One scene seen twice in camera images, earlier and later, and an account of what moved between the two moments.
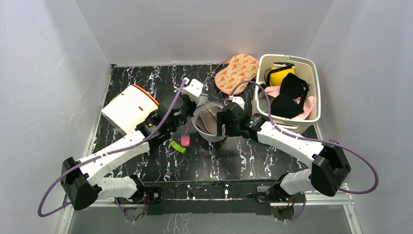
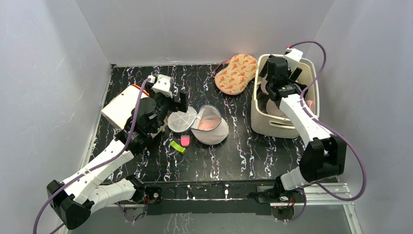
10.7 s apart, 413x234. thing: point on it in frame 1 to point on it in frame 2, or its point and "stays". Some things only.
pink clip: x=185 y=141 stays
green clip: x=177 y=147 stays
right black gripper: x=222 y=120 to x=283 y=87
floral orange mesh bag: x=242 y=68 stays
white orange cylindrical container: x=131 y=108 stays
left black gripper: x=193 y=105 to x=181 y=106
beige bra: x=207 y=120 to x=272 y=107
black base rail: x=209 y=198 stays
